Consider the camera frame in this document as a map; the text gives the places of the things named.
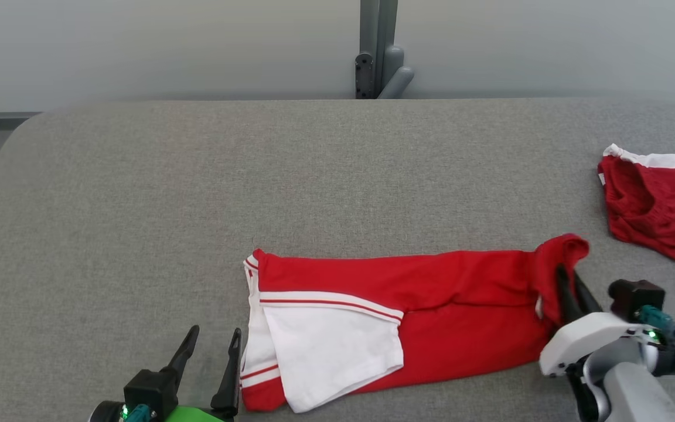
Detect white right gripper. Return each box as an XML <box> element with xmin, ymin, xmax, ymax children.
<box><xmin>539</xmin><ymin>264</ymin><xmax>656</xmax><ymax>377</ymax></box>

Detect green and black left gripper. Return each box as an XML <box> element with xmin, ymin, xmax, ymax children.
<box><xmin>161</xmin><ymin>325</ymin><xmax>243</xmax><ymax>422</ymax></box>

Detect red shorts with white stripe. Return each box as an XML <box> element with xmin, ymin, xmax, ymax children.
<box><xmin>598</xmin><ymin>144</ymin><xmax>675</xmax><ymax>268</ymax></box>

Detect red and white basketball jersey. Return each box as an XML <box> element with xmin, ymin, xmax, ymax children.
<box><xmin>240</xmin><ymin>233</ymin><xmax>591</xmax><ymax>414</ymax></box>

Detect teal right camera connector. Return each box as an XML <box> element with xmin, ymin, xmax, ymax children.
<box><xmin>635</xmin><ymin>304</ymin><xmax>675</xmax><ymax>342</ymax></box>

